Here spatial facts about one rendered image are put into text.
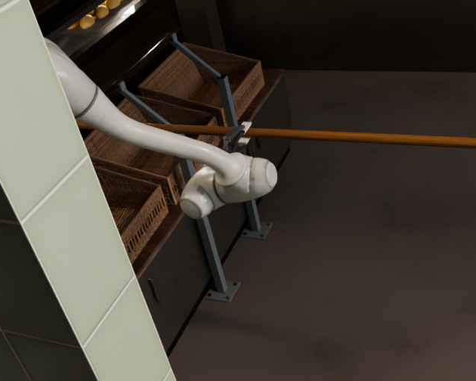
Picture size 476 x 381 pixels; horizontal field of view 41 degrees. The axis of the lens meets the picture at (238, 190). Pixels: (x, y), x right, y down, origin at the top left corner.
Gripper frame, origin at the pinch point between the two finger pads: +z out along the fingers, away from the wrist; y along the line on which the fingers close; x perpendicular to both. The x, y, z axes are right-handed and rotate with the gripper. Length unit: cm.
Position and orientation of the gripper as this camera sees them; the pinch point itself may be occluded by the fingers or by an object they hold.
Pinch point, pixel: (245, 132)
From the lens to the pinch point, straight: 210.2
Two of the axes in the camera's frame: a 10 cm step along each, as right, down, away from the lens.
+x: 9.1, 0.7, -4.1
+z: 3.7, -5.9, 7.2
